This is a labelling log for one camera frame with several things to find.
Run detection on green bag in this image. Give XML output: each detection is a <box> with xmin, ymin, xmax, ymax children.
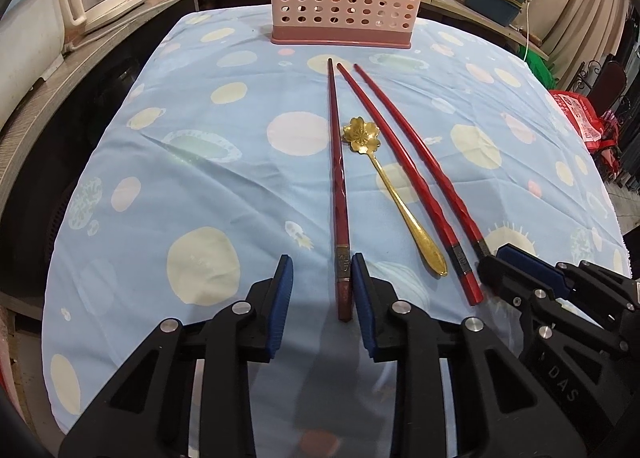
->
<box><xmin>517</xmin><ymin>44</ymin><xmax>552</xmax><ymax>92</ymax></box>

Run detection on red printed bag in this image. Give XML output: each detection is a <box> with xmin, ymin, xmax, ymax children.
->
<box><xmin>549</xmin><ymin>89</ymin><xmax>622</xmax><ymax>155</ymax></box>

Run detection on maroon chopstick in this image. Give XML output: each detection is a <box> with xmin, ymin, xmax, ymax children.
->
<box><xmin>327</xmin><ymin>58</ymin><xmax>352</xmax><ymax>322</ymax></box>

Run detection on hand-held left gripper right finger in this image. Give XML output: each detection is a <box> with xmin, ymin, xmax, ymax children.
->
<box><xmin>350</xmin><ymin>252</ymin><xmax>587</xmax><ymax>458</ymax></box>

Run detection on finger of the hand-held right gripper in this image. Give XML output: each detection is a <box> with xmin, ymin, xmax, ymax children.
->
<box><xmin>496</xmin><ymin>244</ymin><xmax>640</xmax><ymax>312</ymax></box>
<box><xmin>477</xmin><ymin>257</ymin><xmax>640</xmax><ymax>444</ymax></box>

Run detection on gold flower spoon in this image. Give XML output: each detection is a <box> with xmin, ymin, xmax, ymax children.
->
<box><xmin>341</xmin><ymin>116</ymin><xmax>449</xmax><ymax>277</ymax></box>

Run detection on red chopstick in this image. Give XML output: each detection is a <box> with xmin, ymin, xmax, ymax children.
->
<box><xmin>336</xmin><ymin>62</ymin><xmax>485</xmax><ymax>307</ymax></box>
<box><xmin>353</xmin><ymin>62</ymin><xmax>495</xmax><ymax>259</ymax></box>

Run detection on black metal rack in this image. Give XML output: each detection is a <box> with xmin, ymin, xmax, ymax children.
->
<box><xmin>570</xmin><ymin>54</ymin><xmax>640</xmax><ymax>189</ymax></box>

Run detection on white plastic tub blue rim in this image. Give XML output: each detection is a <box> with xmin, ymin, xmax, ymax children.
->
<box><xmin>0</xmin><ymin>0</ymin><xmax>67</xmax><ymax>99</ymax></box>

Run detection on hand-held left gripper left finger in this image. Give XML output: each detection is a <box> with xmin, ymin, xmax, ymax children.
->
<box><xmin>57</xmin><ymin>254</ymin><xmax>294</xmax><ymax>458</ymax></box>

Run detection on stack of blue containers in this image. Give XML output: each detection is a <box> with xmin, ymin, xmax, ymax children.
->
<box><xmin>462</xmin><ymin>0</ymin><xmax>527</xmax><ymax>28</ymax></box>

